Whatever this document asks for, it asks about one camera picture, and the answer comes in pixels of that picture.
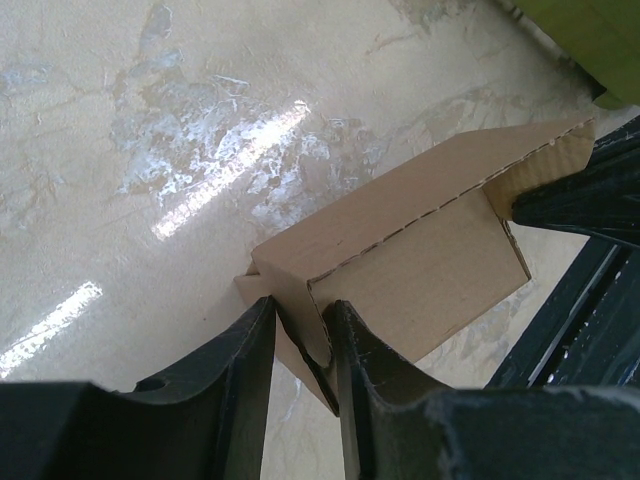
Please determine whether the brown cardboard box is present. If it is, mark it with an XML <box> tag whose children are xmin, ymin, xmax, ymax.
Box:
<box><xmin>234</xmin><ymin>118</ymin><xmax>595</xmax><ymax>412</ymax></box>

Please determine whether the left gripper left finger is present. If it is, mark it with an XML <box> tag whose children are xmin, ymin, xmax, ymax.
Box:
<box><xmin>1</xmin><ymin>297</ymin><xmax>276</xmax><ymax>479</ymax></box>

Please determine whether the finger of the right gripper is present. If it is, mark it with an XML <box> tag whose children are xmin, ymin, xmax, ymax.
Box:
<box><xmin>513</xmin><ymin>117</ymin><xmax>639</xmax><ymax>245</ymax></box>

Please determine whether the olive green plastic basket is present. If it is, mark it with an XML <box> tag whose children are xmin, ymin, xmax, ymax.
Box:
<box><xmin>503</xmin><ymin>0</ymin><xmax>639</xmax><ymax>110</ymax></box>

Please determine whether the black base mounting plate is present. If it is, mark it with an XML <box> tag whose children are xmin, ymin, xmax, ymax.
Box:
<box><xmin>488</xmin><ymin>239</ymin><xmax>639</xmax><ymax>388</ymax></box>

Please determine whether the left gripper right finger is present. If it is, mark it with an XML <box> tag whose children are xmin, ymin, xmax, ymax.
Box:
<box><xmin>324</xmin><ymin>300</ymin><xmax>639</xmax><ymax>479</ymax></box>

